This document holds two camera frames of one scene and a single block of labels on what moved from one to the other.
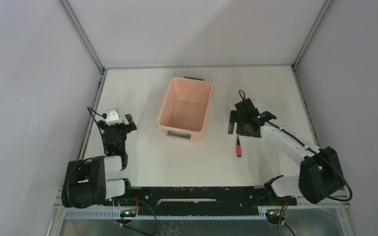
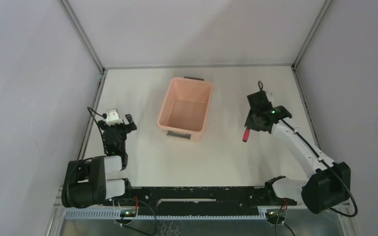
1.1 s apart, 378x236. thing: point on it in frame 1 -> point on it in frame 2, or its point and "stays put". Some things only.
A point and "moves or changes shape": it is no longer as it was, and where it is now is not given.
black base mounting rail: x=200 y=201 stays put
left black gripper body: x=117 y=127 stays put
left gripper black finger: x=131 y=125 stays put
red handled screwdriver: x=238 y=147 moves or changes shape
